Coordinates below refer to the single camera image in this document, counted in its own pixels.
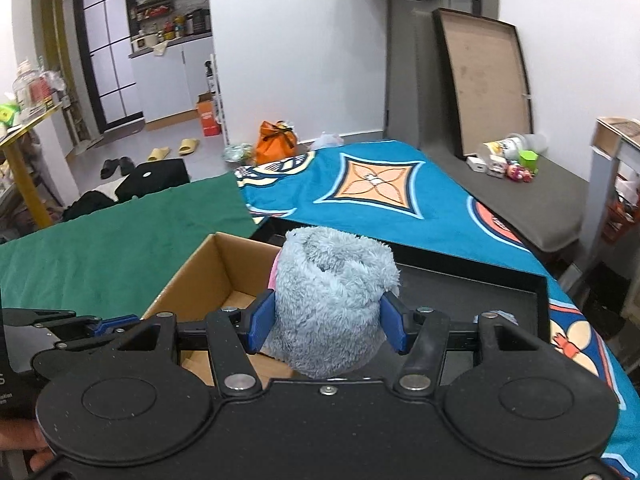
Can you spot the green cloth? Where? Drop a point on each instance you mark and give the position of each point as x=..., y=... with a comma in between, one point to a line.
x=116, y=261

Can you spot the grey fluffy plush slipper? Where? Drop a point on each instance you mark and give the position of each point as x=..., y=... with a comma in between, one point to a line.
x=328, y=286

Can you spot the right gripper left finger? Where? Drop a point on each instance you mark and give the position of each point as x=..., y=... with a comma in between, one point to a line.
x=232, y=336

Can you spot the yellow table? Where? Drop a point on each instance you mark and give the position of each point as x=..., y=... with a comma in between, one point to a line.
x=22, y=179

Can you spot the black slippers pair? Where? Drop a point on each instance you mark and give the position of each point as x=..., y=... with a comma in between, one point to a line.
x=124, y=164

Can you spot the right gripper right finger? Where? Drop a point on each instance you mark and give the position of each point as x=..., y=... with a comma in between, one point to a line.
x=421, y=336

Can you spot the leaning framed board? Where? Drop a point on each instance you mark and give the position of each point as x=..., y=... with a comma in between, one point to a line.
x=485, y=77

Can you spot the black clothing on floor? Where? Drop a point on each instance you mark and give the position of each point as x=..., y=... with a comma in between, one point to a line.
x=142, y=180

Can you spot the green cup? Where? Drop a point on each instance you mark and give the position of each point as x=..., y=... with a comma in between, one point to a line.
x=528, y=159

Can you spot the orange bag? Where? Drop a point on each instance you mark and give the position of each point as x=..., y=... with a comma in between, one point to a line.
x=276, y=141

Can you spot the brown cardboard box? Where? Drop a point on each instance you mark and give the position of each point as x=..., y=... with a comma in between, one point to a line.
x=225, y=271

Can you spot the orange cardboard box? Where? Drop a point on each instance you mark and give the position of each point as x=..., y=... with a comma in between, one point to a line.
x=207, y=114

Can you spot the yellow slipper left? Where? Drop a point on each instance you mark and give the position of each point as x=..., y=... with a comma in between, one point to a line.
x=158, y=154

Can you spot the white plastic jar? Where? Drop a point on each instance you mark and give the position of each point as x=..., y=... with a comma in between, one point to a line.
x=509, y=148

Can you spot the blue patterned blanket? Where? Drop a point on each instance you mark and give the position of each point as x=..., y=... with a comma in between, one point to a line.
x=390, y=191

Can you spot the person's hand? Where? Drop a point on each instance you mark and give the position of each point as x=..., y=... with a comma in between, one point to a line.
x=25, y=435

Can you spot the black plastic tray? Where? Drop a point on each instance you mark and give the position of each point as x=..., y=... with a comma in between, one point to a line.
x=462, y=289

